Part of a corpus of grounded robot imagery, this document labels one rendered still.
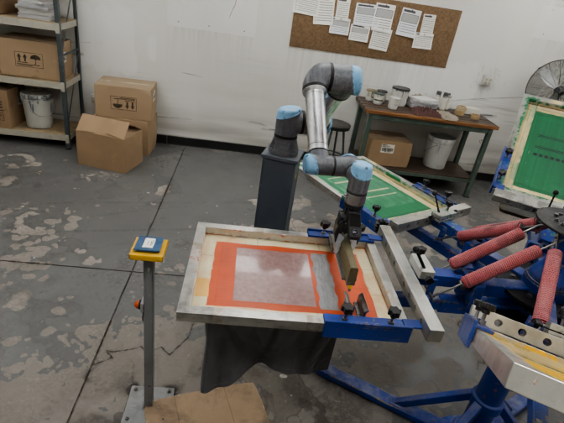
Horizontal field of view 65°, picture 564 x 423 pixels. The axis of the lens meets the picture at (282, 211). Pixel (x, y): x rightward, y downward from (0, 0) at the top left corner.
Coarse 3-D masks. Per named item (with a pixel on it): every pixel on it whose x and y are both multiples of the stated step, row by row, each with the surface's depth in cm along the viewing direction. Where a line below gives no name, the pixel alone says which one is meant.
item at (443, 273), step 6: (414, 270) 173; (438, 270) 175; (444, 270) 176; (450, 270) 176; (438, 276) 172; (444, 276) 172; (450, 276) 172; (456, 276) 173; (420, 282) 173; (438, 282) 173; (444, 282) 173; (450, 282) 173
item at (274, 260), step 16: (224, 256) 178; (240, 256) 179; (256, 256) 181; (272, 256) 183; (288, 256) 184; (304, 256) 186; (256, 272) 171; (272, 272) 173; (288, 272) 174; (304, 272) 176; (336, 272) 179
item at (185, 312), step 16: (208, 224) 191; (224, 224) 193; (288, 240) 194; (304, 240) 195; (320, 240) 195; (192, 256) 169; (368, 256) 191; (192, 272) 160; (384, 272) 178; (192, 288) 152; (384, 288) 168; (176, 320) 142; (192, 320) 143; (208, 320) 143; (224, 320) 143; (240, 320) 144; (256, 320) 144; (272, 320) 144; (288, 320) 145; (304, 320) 146; (320, 320) 147
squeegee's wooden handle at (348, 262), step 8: (336, 224) 179; (344, 240) 165; (344, 248) 161; (344, 256) 160; (352, 256) 156; (344, 264) 158; (352, 264) 151; (344, 272) 157; (352, 272) 151; (352, 280) 152
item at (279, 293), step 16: (224, 272) 168; (240, 272) 170; (224, 288) 160; (240, 288) 161; (256, 288) 163; (272, 288) 164; (288, 288) 165; (304, 288) 167; (336, 288) 170; (352, 288) 171; (208, 304) 151; (224, 304) 152; (240, 304) 154; (256, 304) 155; (272, 304) 156; (288, 304) 157; (304, 304) 159; (352, 304) 162; (368, 304) 164
